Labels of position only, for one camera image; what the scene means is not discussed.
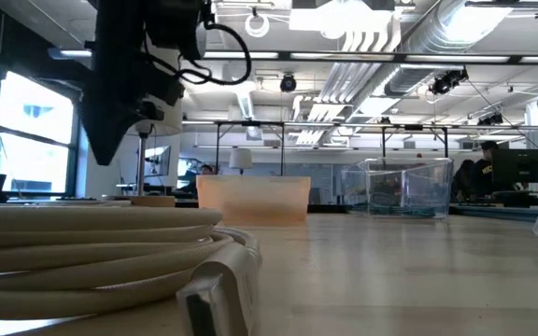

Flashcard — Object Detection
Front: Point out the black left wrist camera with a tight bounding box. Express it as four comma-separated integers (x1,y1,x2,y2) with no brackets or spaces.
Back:
146,0,207,61

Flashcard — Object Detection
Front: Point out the black computer monitor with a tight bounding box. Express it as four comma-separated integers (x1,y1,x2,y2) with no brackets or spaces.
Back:
491,148,538,186

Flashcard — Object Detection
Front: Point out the small white lamp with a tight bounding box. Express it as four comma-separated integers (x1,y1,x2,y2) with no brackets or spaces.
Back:
228,147,254,176

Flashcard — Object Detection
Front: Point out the black background rig frame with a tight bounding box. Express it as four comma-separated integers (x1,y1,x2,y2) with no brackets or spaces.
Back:
380,123,450,160
215,119,285,177

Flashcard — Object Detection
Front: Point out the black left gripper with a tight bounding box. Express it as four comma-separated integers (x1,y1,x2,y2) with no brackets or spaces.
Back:
79,0,187,167

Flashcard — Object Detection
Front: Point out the orange translucent plastic bin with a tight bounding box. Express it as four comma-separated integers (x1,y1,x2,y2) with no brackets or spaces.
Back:
195,175,313,228

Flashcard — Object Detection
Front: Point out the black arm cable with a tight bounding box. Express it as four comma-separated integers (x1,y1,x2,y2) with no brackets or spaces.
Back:
175,21,253,88

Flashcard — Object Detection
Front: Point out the white cable ring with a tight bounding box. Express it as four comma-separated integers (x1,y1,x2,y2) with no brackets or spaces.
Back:
244,12,271,38

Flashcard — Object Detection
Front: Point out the person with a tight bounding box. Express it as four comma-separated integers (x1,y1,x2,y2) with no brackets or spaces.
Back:
450,159,475,200
182,163,215,193
470,140,502,198

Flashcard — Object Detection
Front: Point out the wall monitor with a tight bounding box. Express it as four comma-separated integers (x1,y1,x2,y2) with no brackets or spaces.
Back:
143,145,173,177

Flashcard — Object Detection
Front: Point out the black ceiling camera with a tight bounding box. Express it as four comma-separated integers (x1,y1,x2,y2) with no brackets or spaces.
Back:
428,68,470,96

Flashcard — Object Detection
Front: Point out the clear plastic bin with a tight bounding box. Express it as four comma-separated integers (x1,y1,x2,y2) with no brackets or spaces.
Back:
341,157,455,220

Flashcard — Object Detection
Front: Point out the black overhead camera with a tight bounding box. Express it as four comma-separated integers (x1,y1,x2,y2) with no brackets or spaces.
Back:
279,73,298,93

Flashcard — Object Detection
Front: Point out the cream coiled USB cable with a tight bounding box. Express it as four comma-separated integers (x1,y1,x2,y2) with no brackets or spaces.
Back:
0,203,264,336

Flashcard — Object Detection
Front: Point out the silver ventilation duct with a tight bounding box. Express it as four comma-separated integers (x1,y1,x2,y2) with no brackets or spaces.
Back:
383,0,516,97

